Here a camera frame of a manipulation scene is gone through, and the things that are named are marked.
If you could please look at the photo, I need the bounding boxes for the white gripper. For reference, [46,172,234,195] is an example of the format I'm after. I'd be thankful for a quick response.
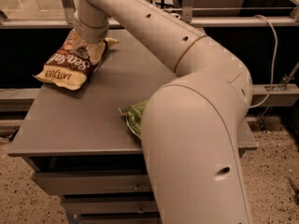
[69,12,109,65]

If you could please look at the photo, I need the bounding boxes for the brown sea salt chip bag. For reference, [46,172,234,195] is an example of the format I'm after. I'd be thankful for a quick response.
[35,29,118,91]

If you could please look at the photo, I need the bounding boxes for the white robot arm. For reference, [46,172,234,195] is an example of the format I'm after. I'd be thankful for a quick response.
[74,0,253,224]

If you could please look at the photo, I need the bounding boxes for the green kettle chip bag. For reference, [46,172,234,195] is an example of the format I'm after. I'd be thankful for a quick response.
[119,100,148,138]

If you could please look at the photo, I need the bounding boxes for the grey drawer cabinet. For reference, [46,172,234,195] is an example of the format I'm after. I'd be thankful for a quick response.
[7,28,259,224]

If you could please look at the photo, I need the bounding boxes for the grey metal railing frame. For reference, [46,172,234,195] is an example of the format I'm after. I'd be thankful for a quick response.
[0,0,299,29]

